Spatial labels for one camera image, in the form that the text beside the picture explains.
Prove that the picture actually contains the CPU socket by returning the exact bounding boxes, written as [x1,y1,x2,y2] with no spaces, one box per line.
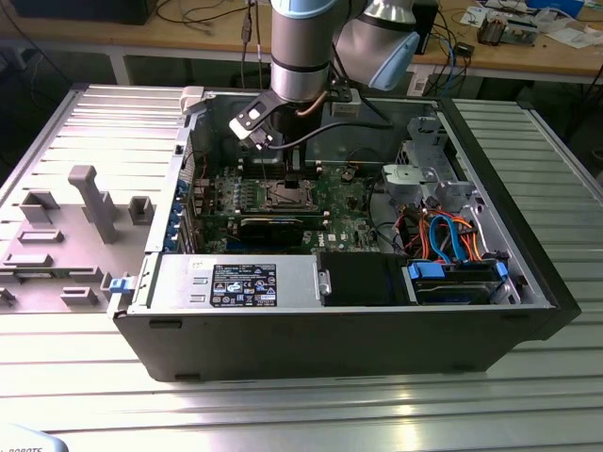
[262,180,318,210]

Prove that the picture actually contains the CPU cooler heatsink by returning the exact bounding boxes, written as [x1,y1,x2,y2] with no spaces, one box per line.
[476,12,509,47]

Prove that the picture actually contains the green motherboard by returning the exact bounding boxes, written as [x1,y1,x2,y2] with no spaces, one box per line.
[187,161,395,258]

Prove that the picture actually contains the black graphics card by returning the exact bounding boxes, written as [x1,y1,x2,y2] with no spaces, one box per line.
[237,215,305,248]

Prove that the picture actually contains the metal drive cage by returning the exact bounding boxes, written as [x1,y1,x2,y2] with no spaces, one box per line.
[380,116,478,209]

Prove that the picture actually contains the grey plastic case latch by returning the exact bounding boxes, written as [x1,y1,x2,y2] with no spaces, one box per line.
[180,86,209,116]

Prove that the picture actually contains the black plastic shroud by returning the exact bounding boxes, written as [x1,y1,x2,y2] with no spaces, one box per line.
[316,250,410,308]

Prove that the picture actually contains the wooden workbench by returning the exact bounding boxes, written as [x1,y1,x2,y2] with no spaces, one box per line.
[0,0,603,87]

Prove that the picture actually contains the silver power supply unit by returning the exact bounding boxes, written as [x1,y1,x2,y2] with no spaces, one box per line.
[143,253,322,312]

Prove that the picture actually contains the black PC case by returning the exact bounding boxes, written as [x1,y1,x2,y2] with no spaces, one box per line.
[106,84,583,383]

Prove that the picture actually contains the hard disk blue carrier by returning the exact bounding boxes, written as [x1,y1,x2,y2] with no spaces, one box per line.
[403,260,513,306]

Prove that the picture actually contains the blue plastic latch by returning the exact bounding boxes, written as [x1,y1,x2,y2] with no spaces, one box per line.
[107,276,136,297]

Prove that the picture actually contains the grey parts rack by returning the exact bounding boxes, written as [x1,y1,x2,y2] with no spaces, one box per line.
[0,164,157,315]

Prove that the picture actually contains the grey electronic module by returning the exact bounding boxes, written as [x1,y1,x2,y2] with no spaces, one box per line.
[506,16,539,47]

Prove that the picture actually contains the black equipment box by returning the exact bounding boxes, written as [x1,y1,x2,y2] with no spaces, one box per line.
[8,0,159,25]

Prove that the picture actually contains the white paper sheets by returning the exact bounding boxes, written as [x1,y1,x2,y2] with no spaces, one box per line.
[548,26,603,49]

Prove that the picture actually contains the black camera cable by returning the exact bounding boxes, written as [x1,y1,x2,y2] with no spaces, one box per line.
[261,122,395,151]

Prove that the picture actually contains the copper coloured hose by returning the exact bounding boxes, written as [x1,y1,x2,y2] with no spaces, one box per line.
[297,91,329,119]

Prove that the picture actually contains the white-plated wrist camera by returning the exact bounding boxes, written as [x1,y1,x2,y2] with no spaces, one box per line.
[228,91,285,153]

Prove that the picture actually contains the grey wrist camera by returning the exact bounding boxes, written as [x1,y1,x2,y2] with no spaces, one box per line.
[328,82,364,119]

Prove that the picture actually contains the black USB cable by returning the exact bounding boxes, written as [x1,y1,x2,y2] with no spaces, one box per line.
[237,0,254,90]

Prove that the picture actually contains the blue flat cable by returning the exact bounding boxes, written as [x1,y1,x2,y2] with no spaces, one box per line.
[427,210,473,265]

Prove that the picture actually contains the orange wire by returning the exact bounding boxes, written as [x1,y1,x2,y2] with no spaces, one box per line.
[461,220,489,263]

